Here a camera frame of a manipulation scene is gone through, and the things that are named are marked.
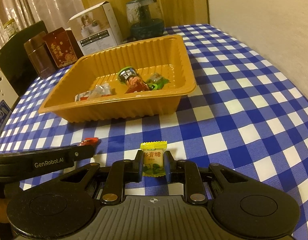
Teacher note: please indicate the green candy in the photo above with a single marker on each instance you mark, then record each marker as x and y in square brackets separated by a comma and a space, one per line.
[156, 81]

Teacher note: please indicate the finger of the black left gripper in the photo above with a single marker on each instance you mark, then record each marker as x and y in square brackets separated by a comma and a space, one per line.
[77, 153]

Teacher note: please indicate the red gift box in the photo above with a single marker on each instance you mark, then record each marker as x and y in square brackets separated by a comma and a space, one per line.
[63, 47]

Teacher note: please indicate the orange plastic tray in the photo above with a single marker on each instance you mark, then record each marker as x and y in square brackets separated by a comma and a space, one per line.
[164, 55]

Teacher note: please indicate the yellow green candy packet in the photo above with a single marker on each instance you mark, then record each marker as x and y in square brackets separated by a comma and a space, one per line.
[153, 165]

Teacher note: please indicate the small glass jar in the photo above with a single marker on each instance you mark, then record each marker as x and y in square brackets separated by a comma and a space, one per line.
[11, 28]

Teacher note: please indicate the green glass jar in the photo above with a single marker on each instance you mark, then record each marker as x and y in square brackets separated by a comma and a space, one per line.
[145, 19]

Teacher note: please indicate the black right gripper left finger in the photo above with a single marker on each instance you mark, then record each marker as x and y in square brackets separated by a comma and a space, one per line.
[120, 173]

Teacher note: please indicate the blue milk carton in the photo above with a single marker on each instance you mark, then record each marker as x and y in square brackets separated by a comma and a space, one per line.
[5, 113]

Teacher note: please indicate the brown metal tin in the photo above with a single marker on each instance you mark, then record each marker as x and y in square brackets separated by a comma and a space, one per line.
[40, 56]

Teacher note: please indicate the left hand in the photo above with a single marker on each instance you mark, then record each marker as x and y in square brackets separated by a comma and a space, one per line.
[3, 210]

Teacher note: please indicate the blue white checkered tablecloth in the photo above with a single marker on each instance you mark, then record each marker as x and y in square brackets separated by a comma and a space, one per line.
[244, 114]

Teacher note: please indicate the large red snack packet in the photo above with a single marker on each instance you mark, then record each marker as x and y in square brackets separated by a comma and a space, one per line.
[83, 96]

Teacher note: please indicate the clear wrapped brown cake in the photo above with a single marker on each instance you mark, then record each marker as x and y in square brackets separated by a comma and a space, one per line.
[101, 90]

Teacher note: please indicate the small red candy packet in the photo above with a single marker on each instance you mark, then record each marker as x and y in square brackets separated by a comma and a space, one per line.
[90, 141]

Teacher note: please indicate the white product box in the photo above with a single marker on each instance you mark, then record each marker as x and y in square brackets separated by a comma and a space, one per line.
[96, 28]

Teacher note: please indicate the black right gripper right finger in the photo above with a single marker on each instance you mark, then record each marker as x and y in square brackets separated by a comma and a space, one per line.
[187, 173]

